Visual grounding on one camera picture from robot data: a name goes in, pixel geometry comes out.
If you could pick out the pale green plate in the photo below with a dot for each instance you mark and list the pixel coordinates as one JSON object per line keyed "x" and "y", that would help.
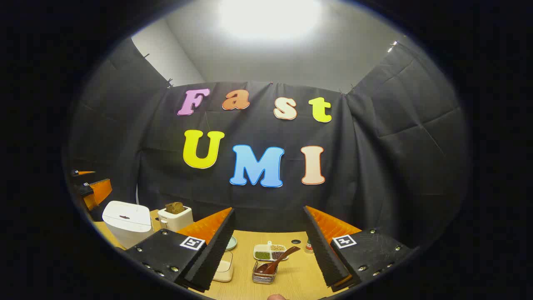
{"x": 232, "y": 243}

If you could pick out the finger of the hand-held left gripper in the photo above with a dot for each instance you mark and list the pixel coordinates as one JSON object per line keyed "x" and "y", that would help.
{"x": 100, "y": 191}
{"x": 83, "y": 173}

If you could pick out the small clear bottle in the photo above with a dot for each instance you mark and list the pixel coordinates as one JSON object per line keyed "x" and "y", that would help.
{"x": 309, "y": 249}

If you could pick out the brown wooden spoon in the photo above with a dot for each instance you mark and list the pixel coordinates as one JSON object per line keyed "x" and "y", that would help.
{"x": 287, "y": 253}

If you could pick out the white rice cooker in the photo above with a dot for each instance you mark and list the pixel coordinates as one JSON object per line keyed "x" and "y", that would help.
{"x": 127, "y": 227}

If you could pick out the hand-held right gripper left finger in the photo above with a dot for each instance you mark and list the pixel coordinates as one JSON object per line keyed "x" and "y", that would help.
{"x": 216, "y": 254}

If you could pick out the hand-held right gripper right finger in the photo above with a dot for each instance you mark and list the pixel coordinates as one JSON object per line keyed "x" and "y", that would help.
{"x": 322, "y": 250}

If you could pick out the clear chopstick holder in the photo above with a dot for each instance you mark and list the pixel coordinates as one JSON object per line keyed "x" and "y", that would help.
{"x": 263, "y": 278}

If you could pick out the brown bread slice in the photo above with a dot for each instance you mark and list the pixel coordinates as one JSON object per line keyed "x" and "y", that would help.
{"x": 175, "y": 207}

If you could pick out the white toaster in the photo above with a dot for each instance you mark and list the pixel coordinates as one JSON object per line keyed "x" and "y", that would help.
{"x": 177, "y": 221}

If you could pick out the white divided grain dish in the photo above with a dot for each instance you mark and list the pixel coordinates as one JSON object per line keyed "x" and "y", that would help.
{"x": 270, "y": 250}

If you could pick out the black backdrop cloth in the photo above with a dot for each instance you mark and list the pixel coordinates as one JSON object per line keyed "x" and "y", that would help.
{"x": 374, "y": 166}

